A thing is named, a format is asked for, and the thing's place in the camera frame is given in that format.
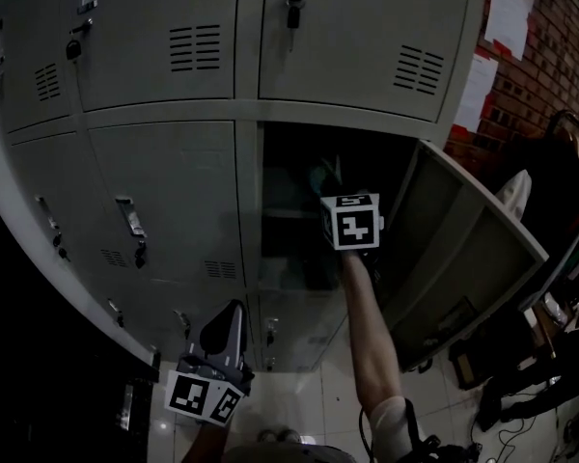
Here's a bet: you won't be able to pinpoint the white rolled-up sleeve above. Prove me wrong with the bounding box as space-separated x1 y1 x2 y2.
369 395 416 463

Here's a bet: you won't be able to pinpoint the black chair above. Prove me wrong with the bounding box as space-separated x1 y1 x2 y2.
482 109 579 313

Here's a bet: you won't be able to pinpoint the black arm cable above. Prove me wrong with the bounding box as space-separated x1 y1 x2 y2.
357 403 379 463

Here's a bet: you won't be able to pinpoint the white cloth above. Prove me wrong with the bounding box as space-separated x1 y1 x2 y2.
492 168 533 223

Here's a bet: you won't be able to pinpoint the black floor cables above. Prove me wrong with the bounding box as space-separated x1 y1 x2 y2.
467 373 579 463

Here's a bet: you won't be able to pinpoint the large white paper sheet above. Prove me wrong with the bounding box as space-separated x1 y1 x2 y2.
483 0 536 62

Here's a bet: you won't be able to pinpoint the person's grey clothing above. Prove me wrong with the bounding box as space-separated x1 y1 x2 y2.
220 443 359 463

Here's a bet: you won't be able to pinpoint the grey metal locker cabinet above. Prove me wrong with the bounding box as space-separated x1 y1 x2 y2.
0 0 488 375

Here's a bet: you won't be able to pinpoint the person's right forearm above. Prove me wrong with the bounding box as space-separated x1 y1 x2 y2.
340 250 407 410

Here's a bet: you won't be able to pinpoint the person's left forearm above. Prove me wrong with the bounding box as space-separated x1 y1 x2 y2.
179 420 234 463

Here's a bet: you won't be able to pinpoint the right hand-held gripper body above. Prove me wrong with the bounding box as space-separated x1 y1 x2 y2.
319 191 386 265

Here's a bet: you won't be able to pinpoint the person's shoes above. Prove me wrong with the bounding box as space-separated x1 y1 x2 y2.
257 425 317 447

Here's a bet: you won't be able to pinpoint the grey locker door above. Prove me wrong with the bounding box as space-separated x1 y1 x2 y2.
379 140 551 373

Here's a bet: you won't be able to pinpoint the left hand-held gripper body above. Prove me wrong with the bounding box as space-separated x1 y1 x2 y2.
162 339 256 427

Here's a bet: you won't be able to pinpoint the small white paper sheet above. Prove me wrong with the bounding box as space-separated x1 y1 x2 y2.
455 54 499 132

